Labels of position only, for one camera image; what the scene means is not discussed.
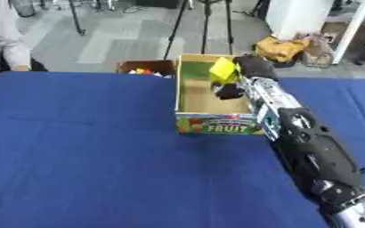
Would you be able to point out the person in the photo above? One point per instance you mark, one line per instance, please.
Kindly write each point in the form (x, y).
(4, 38)

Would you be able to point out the yellow block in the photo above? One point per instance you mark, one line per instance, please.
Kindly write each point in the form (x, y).
(223, 71)

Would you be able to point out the white pillar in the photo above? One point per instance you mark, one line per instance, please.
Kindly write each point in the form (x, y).
(297, 17)

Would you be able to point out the black stand pole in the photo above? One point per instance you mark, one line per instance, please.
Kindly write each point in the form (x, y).
(76, 17)

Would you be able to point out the black tripod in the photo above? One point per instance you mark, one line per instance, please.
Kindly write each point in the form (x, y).
(203, 23)

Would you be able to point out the brown cardboard box with toys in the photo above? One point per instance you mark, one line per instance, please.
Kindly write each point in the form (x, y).
(148, 69)

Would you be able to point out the yellow bag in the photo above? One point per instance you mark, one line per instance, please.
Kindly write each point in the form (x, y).
(280, 48)

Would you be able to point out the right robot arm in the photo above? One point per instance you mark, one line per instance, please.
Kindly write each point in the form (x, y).
(305, 139)

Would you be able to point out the printed cardboard box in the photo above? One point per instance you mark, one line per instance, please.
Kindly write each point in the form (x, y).
(206, 104)

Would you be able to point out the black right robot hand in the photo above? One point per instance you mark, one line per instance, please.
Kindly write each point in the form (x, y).
(253, 67)

